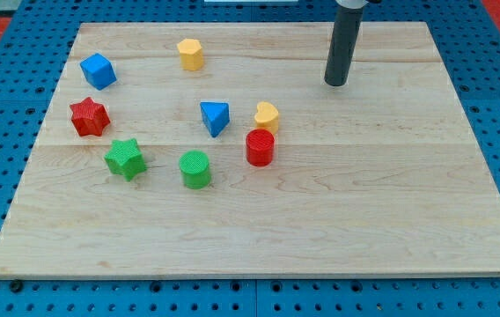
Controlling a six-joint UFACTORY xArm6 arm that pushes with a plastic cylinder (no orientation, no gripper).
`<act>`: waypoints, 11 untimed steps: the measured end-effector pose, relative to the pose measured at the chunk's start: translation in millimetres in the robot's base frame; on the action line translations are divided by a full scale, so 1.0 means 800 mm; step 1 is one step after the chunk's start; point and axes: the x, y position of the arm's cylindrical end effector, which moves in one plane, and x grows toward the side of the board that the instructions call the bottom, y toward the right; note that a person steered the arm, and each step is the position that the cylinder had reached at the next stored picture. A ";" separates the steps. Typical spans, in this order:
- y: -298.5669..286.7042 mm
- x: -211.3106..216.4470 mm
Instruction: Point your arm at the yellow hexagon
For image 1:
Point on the blue triangle block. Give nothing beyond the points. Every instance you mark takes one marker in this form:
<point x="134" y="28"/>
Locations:
<point x="215" y="116"/>

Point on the yellow hexagon block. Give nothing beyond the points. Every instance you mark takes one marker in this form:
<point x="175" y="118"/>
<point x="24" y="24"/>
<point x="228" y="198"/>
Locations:
<point x="191" y="55"/>

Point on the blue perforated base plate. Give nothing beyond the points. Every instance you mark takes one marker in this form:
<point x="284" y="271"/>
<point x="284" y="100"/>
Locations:
<point x="34" y="45"/>

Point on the light wooden board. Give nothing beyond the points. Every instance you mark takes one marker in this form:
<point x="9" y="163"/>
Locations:
<point x="379" y="178"/>

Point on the yellow heart block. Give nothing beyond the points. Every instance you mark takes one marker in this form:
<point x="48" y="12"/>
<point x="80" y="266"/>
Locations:
<point x="266" y="117"/>

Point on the blue cube block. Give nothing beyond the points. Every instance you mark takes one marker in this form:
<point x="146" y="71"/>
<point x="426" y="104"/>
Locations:
<point x="98" y="71"/>

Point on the red cylinder block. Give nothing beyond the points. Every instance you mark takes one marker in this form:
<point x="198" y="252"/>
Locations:
<point x="259" y="147"/>

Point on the green cylinder block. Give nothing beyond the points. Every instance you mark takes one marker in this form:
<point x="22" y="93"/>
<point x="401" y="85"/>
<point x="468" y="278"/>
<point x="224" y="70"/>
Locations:
<point x="195" y="169"/>

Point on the green star block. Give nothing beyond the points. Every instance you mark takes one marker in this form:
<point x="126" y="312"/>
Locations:
<point x="125" y="158"/>

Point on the red star block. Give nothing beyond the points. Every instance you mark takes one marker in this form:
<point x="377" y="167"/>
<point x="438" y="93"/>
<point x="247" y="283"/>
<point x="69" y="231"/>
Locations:
<point x="89" y="117"/>

